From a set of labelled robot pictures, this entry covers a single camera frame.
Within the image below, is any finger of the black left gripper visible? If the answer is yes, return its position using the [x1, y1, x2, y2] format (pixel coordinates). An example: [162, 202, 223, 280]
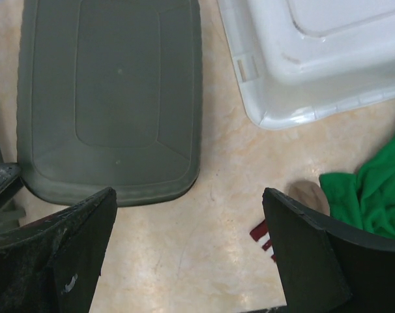
[0, 163, 23, 210]

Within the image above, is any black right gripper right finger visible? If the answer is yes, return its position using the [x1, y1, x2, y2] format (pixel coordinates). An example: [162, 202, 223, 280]
[263, 188, 395, 312]

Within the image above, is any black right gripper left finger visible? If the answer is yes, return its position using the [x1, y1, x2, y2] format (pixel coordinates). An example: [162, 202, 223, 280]
[0, 188, 117, 312]

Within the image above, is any grey-green plastic tub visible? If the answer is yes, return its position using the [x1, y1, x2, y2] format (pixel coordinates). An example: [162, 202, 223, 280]
[16, 1, 203, 207]

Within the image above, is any large white plastic container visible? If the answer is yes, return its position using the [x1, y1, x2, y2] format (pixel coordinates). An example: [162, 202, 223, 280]
[218, 1, 395, 130]

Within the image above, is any green cloth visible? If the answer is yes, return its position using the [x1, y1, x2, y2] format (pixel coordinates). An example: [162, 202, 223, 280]
[319, 135, 395, 240]

